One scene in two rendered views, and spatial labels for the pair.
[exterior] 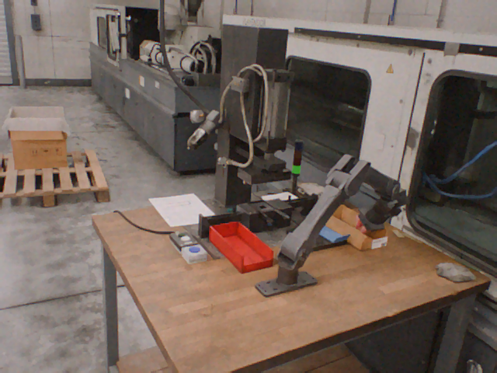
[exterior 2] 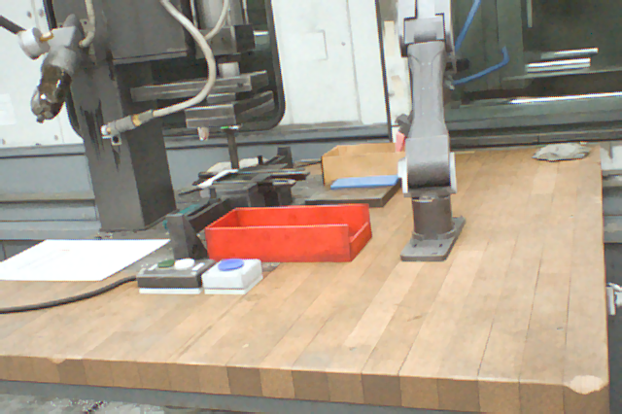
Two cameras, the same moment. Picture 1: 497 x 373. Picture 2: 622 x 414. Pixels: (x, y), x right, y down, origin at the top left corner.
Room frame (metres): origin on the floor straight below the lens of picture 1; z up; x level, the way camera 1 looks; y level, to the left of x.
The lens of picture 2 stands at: (0.44, 0.68, 1.28)
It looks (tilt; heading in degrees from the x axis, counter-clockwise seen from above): 14 degrees down; 323
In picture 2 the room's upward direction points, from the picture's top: 8 degrees counter-clockwise
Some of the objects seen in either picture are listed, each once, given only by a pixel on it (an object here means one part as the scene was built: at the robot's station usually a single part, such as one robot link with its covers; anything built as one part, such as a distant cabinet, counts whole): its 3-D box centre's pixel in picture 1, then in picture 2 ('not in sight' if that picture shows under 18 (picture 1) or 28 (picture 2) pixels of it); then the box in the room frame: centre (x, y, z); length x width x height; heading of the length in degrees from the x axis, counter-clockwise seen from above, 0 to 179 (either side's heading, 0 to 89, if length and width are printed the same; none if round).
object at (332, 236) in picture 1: (329, 231); (368, 175); (1.58, -0.33, 0.93); 0.15 x 0.07 x 0.03; 35
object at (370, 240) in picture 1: (352, 227); (383, 164); (1.64, -0.43, 0.93); 0.25 x 0.13 x 0.08; 31
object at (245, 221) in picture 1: (263, 217); (249, 199); (1.66, -0.08, 0.94); 0.20 x 0.10 x 0.07; 121
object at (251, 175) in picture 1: (257, 143); (190, 58); (1.72, -0.03, 1.22); 0.26 x 0.18 x 0.30; 31
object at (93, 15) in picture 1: (129, 33); not in sight; (8.35, 2.23, 1.24); 2.95 x 0.98 x 0.90; 28
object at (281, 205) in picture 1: (264, 207); (246, 179); (1.66, -0.08, 0.98); 0.20 x 0.10 x 0.01; 121
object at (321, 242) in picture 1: (315, 236); (355, 192); (1.58, -0.28, 0.91); 0.17 x 0.16 x 0.02; 121
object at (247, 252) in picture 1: (240, 245); (289, 232); (1.42, 0.01, 0.93); 0.25 x 0.12 x 0.06; 31
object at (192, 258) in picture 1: (194, 257); (233, 284); (1.36, 0.16, 0.90); 0.07 x 0.07 x 0.06; 31
